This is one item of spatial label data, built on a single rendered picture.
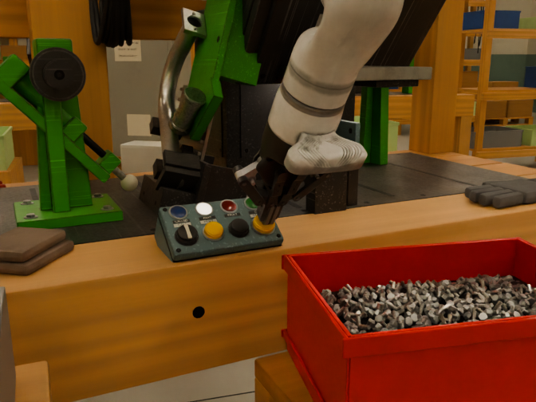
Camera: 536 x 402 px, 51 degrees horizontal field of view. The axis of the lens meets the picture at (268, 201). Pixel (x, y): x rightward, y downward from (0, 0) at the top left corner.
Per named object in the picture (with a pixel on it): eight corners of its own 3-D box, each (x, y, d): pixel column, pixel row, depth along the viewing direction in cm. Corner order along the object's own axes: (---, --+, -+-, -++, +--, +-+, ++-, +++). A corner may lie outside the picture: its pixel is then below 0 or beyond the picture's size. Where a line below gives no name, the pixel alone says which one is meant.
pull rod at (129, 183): (136, 188, 95) (134, 154, 93) (139, 191, 92) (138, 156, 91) (102, 191, 92) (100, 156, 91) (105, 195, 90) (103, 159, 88)
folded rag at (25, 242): (22, 245, 75) (20, 223, 75) (76, 250, 73) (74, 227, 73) (-33, 271, 66) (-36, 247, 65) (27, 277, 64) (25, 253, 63)
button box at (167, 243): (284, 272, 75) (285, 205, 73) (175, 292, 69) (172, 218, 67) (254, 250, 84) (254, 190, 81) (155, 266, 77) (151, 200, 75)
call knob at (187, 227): (199, 243, 70) (201, 237, 69) (179, 246, 69) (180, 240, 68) (193, 227, 71) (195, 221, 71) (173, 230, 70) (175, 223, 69)
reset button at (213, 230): (224, 238, 71) (226, 233, 71) (206, 241, 70) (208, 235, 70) (218, 224, 73) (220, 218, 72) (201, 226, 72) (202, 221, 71)
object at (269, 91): (353, 171, 124) (360, 9, 116) (226, 184, 112) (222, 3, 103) (312, 159, 140) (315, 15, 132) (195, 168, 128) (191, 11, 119)
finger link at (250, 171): (262, 147, 64) (270, 156, 66) (229, 170, 65) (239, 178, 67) (269, 162, 63) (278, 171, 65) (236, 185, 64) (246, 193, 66)
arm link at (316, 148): (289, 178, 56) (308, 131, 52) (251, 106, 63) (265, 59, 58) (365, 171, 60) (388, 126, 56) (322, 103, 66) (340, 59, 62)
